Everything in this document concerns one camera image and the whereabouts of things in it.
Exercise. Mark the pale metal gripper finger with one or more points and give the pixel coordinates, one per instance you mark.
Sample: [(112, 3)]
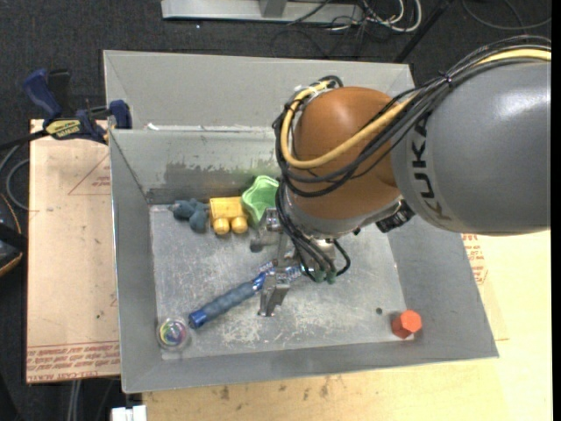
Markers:
[(265, 298), (281, 290)]

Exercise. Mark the green star-shaped cup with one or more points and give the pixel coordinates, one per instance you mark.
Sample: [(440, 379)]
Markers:
[(258, 197)]

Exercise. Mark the yellow toy block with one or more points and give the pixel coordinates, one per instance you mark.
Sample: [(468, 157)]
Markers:
[(225, 213)]

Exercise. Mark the clear ball with coloured swirls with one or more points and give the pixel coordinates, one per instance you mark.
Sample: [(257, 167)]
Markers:
[(173, 333)]

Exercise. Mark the blue-grey toy animal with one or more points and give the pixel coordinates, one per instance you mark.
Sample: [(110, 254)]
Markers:
[(195, 215)]

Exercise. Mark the orange hexagonal block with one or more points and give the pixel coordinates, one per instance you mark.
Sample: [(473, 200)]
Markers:
[(406, 323)]

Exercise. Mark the grey metal bin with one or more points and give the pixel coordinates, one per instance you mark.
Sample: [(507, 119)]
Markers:
[(210, 103)]

